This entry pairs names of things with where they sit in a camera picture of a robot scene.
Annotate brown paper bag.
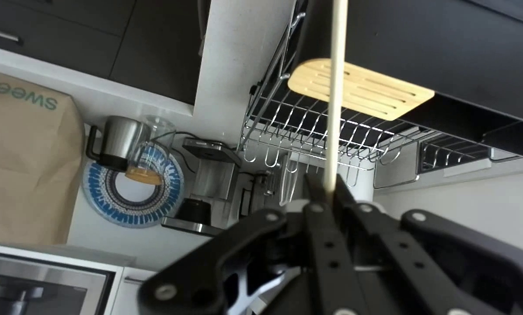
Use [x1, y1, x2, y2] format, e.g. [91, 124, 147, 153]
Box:
[0, 66, 87, 246]

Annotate stainless steel mug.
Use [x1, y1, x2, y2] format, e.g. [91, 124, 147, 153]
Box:
[84, 113, 152, 173]

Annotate black caddy with wooden insert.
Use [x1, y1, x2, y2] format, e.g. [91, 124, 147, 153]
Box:
[287, 0, 523, 162]

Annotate stainless steel microwave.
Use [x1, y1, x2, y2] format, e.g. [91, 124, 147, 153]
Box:
[0, 243, 126, 315]

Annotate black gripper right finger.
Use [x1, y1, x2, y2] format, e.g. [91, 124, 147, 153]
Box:
[332, 173, 523, 315]

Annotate blue white patterned plate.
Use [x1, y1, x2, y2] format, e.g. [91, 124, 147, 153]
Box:
[80, 139, 187, 229]

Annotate light wooden chopstick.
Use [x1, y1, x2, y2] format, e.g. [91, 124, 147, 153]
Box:
[322, 0, 352, 199]

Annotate black silver blender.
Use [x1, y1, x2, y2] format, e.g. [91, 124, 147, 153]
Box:
[161, 136, 257, 237]

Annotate metal wire dish rack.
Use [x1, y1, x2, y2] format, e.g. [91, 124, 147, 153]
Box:
[238, 0, 507, 194]

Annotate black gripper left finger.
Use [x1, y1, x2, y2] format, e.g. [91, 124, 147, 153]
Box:
[136, 171, 362, 315]

